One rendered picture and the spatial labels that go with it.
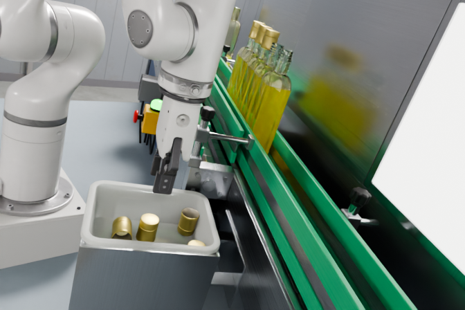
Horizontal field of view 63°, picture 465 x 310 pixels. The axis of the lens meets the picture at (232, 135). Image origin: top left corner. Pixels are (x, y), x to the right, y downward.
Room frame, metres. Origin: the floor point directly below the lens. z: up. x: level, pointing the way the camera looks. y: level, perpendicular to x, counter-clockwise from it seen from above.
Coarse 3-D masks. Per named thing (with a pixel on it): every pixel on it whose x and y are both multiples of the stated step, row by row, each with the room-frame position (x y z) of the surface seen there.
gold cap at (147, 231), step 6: (144, 216) 0.58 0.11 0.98; (150, 216) 0.58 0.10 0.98; (156, 216) 0.59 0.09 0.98; (144, 222) 0.56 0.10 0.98; (150, 222) 0.56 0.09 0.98; (156, 222) 0.57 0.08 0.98; (138, 228) 0.56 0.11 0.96; (144, 228) 0.56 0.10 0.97; (150, 228) 0.56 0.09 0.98; (156, 228) 0.57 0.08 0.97; (138, 234) 0.56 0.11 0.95; (144, 234) 0.56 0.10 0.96; (150, 234) 0.56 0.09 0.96; (138, 240) 0.56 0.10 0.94; (144, 240) 0.56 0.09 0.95; (150, 240) 0.56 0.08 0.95
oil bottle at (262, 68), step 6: (258, 66) 0.87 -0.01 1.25; (264, 66) 0.85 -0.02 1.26; (270, 66) 0.86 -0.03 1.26; (258, 72) 0.85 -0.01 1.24; (264, 72) 0.84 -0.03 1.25; (252, 78) 0.88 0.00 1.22; (258, 78) 0.84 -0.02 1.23; (252, 84) 0.87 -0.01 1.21; (258, 84) 0.84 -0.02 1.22; (252, 90) 0.86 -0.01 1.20; (246, 96) 0.88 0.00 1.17; (252, 96) 0.84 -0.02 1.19; (246, 102) 0.86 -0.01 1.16; (252, 102) 0.84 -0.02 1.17; (246, 108) 0.85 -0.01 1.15; (246, 114) 0.84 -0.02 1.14; (246, 120) 0.84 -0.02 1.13
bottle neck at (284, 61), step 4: (284, 48) 0.83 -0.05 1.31; (280, 52) 0.81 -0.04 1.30; (284, 52) 0.80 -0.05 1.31; (288, 52) 0.80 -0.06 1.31; (292, 52) 0.81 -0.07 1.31; (280, 56) 0.81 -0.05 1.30; (284, 56) 0.80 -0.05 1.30; (288, 56) 0.80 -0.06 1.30; (292, 56) 0.81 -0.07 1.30; (280, 60) 0.81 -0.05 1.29; (284, 60) 0.80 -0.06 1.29; (288, 60) 0.80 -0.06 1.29; (276, 64) 0.81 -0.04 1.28; (280, 64) 0.80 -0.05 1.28; (284, 64) 0.80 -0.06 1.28; (288, 64) 0.81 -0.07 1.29; (276, 68) 0.81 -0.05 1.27; (280, 68) 0.80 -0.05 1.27; (284, 68) 0.80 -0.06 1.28; (288, 68) 0.81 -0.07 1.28; (280, 72) 0.80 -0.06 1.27; (284, 72) 0.81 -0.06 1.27
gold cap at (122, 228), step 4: (116, 220) 0.56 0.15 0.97; (120, 220) 0.56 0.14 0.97; (124, 220) 0.56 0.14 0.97; (128, 220) 0.57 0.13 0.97; (112, 224) 0.56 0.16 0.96; (116, 224) 0.55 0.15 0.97; (120, 224) 0.55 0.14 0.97; (124, 224) 0.55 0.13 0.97; (128, 224) 0.55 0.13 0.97; (112, 228) 0.55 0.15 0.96; (116, 228) 0.54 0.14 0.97; (120, 228) 0.54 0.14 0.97; (124, 228) 0.54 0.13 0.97; (128, 228) 0.54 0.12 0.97; (112, 232) 0.53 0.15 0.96; (116, 232) 0.53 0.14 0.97; (120, 232) 0.55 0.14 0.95; (124, 232) 0.56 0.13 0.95; (128, 232) 0.53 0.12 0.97; (112, 236) 0.52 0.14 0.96; (116, 236) 0.55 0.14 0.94; (120, 236) 0.56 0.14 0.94; (124, 236) 0.56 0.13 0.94; (128, 236) 0.55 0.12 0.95
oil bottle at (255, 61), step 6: (252, 60) 0.92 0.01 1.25; (258, 60) 0.90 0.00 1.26; (264, 60) 0.91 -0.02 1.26; (252, 66) 0.90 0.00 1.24; (246, 72) 0.93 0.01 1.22; (252, 72) 0.89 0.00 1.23; (246, 78) 0.91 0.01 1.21; (246, 84) 0.90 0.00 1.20; (240, 90) 0.93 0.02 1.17; (246, 90) 0.89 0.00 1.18; (240, 96) 0.92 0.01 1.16; (240, 102) 0.90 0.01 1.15; (240, 108) 0.89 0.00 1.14
